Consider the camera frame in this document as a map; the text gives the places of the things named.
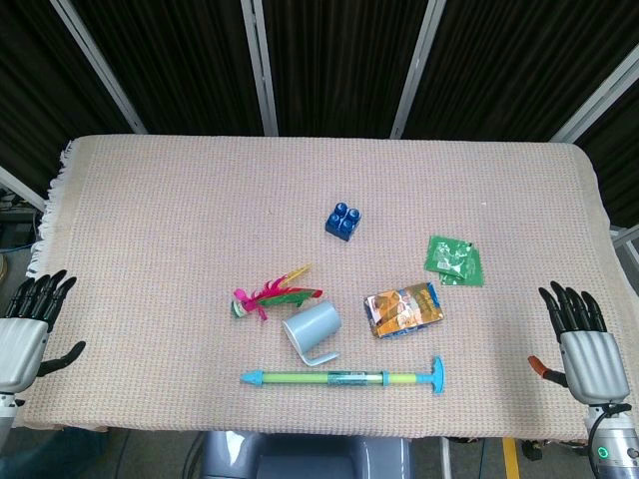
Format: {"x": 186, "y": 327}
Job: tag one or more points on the beige woven tablecloth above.
{"x": 199, "y": 224}

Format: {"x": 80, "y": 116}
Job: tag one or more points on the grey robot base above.
{"x": 299, "y": 456}

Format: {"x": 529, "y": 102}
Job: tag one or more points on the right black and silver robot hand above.
{"x": 594, "y": 364}

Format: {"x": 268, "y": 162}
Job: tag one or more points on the green sachet packet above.
{"x": 474, "y": 277}
{"x": 447, "y": 254}

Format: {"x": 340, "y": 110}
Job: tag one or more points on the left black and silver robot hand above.
{"x": 20, "y": 344}

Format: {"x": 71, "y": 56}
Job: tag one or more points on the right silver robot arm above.
{"x": 621, "y": 444}

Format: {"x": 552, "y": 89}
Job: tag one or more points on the colourful feather shuttlecock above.
{"x": 269, "y": 295}

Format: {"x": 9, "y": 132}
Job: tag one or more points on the grey partition frame post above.
{"x": 100, "y": 65}
{"x": 259, "y": 65}
{"x": 417, "y": 70}
{"x": 20, "y": 187}
{"x": 594, "y": 100}

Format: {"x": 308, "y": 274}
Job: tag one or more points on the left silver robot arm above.
{"x": 6, "y": 414}

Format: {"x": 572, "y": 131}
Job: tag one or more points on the green and blue water pump toy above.
{"x": 349, "y": 379}

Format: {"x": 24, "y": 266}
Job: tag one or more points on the orange and blue snack pack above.
{"x": 402, "y": 312}

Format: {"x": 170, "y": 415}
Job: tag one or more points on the grey-blue plastic cup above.
{"x": 314, "y": 324}

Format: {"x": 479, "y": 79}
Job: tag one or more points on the blue toy building block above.
{"x": 343, "y": 223}

